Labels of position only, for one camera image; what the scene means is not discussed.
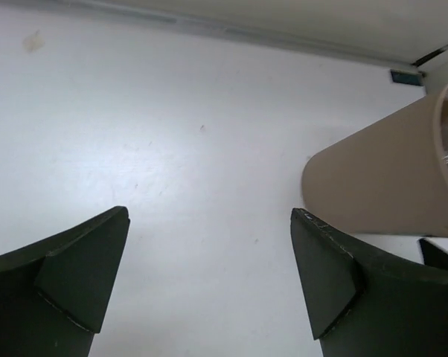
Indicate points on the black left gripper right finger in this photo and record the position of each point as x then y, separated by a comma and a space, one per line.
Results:
364, 301

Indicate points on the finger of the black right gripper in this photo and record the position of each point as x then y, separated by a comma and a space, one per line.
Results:
432, 255

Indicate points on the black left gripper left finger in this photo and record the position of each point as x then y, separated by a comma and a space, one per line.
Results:
54, 293

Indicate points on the beige round waste bin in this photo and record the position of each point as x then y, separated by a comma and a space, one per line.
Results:
388, 178

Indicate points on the dark XDOF logo sticker right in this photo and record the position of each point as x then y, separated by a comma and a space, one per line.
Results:
406, 78

